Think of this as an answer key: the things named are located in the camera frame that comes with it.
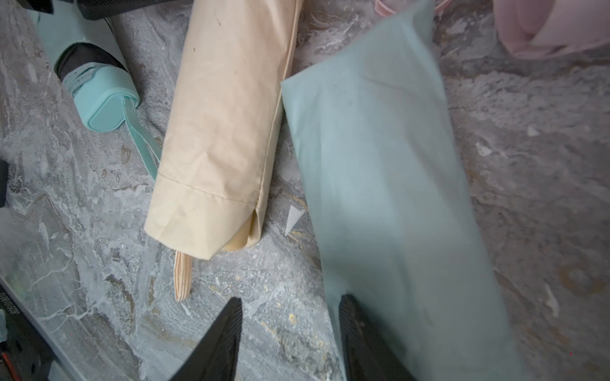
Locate mint green umbrella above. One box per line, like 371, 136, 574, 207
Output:
27, 1, 162, 178

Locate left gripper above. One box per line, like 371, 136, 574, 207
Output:
17, 0, 173, 21

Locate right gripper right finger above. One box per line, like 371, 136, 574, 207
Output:
338, 295, 416, 381

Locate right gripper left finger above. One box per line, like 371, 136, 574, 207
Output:
170, 297, 243, 381

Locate pink umbrella left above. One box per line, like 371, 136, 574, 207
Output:
373, 0, 610, 60

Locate beige umbrella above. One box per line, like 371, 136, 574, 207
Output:
145, 0, 303, 301

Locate mint green sleeve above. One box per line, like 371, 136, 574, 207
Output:
281, 1, 526, 380

